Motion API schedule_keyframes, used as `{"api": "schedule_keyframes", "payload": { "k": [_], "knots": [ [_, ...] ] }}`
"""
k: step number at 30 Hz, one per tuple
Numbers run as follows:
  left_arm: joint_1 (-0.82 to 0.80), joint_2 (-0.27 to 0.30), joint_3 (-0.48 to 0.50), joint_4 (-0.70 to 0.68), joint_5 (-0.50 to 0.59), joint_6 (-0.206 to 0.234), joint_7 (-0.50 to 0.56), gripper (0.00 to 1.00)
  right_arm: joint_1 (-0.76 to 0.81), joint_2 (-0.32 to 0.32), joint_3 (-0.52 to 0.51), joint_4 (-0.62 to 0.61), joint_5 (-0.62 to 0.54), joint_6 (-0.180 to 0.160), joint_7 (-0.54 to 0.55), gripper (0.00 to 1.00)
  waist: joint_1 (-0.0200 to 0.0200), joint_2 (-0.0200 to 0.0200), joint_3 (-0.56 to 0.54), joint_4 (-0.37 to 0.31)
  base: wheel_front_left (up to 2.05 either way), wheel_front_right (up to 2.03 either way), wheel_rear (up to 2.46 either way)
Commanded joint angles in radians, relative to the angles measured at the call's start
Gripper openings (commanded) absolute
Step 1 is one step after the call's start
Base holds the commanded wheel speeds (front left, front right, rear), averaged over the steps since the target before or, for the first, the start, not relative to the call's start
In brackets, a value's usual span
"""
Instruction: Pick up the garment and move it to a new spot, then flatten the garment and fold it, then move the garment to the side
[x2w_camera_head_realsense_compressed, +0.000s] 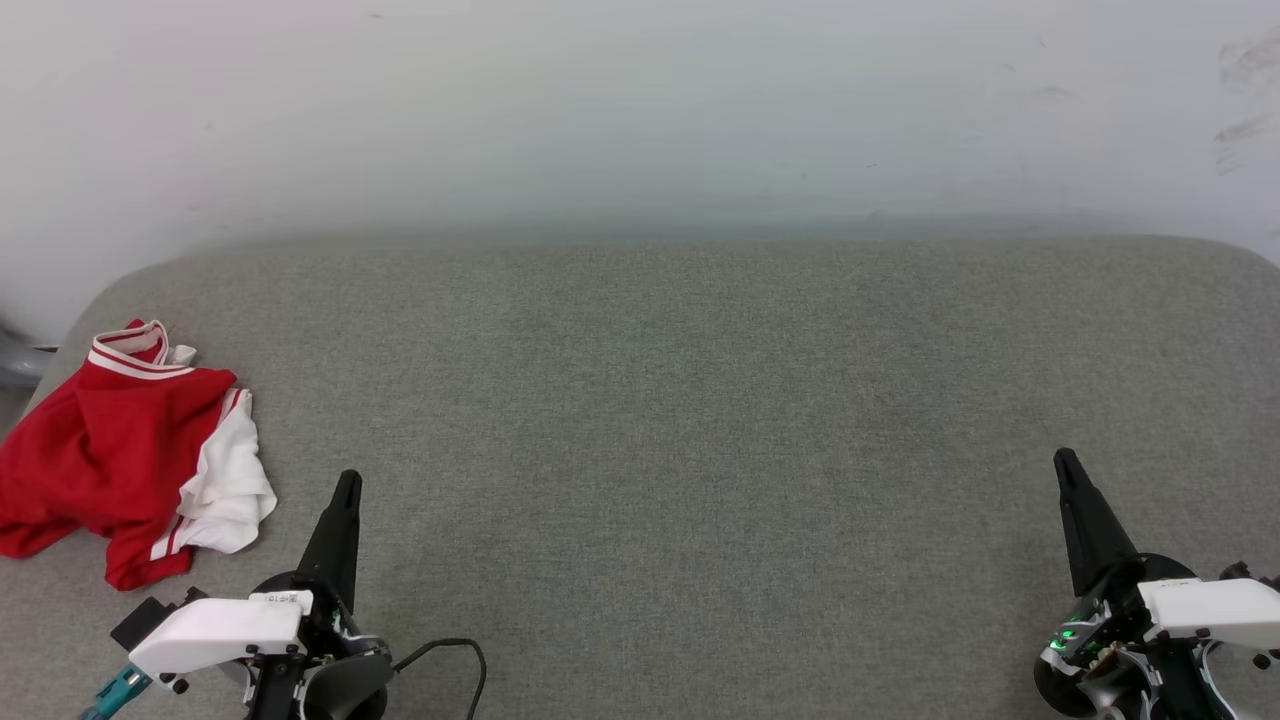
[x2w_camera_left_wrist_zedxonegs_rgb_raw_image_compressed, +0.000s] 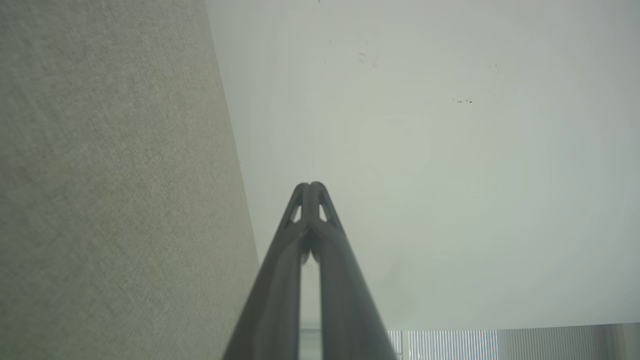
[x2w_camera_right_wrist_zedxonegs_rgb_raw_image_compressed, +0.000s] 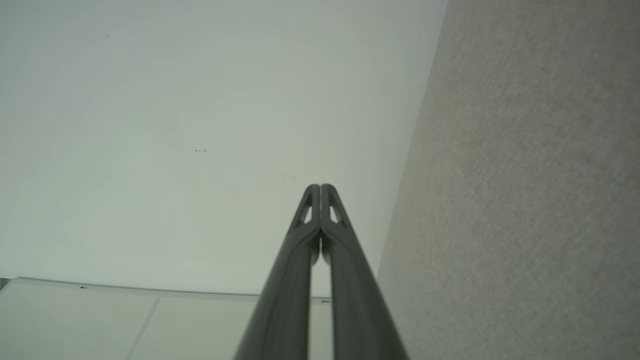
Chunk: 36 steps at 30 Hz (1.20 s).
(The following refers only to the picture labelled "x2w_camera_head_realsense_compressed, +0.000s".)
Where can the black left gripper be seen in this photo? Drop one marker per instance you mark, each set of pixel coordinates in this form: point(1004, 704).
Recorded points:
point(335, 670)

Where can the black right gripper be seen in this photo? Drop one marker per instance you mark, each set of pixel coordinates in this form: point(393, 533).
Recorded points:
point(1110, 660)

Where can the teal connector plug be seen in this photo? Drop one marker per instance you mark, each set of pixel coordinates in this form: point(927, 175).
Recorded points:
point(118, 692)

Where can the grey metal pipe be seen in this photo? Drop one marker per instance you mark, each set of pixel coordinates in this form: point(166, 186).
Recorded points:
point(18, 365)

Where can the red and white t-shirt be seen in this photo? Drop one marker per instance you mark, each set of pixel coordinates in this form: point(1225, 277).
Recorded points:
point(110, 450)

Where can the grey fabric sofa cushion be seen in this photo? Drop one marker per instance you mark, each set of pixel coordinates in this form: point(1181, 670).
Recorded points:
point(700, 450)

